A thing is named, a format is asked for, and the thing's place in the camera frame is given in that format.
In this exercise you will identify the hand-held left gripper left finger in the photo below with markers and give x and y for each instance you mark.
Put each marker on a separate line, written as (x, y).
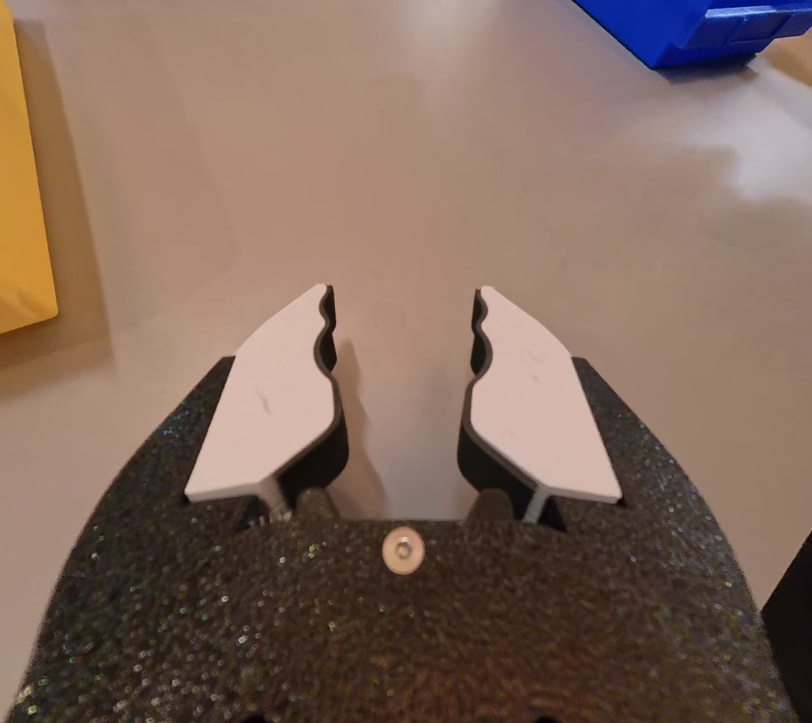
(266, 412)

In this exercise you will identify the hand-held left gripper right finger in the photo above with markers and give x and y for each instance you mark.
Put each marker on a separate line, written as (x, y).
(539, 412)

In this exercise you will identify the black object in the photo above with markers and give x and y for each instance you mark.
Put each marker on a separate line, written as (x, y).
(793, 640)

